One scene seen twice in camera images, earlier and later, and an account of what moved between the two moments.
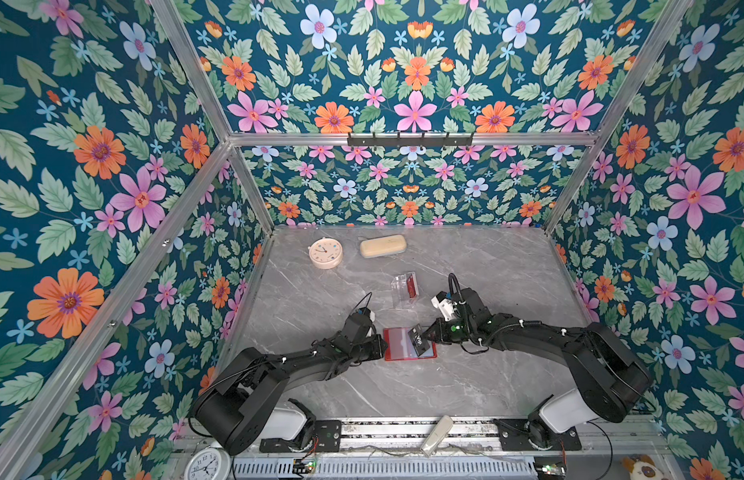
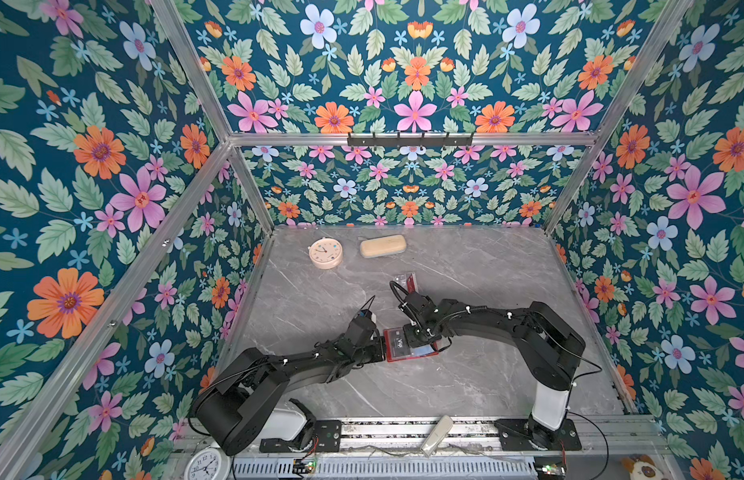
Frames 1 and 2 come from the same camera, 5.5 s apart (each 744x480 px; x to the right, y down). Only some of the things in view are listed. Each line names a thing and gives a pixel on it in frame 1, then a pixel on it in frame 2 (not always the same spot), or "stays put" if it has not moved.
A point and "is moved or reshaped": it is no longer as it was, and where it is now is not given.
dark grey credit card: x=420 y=343 is moved or reshaped
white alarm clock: x=208 y=462 stays put
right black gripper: x=439 y=327 to x=407 y=330
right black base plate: x=513 y=435 stays put
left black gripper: x=380 y=346 stays put
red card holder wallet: x=398 y=345 stays put
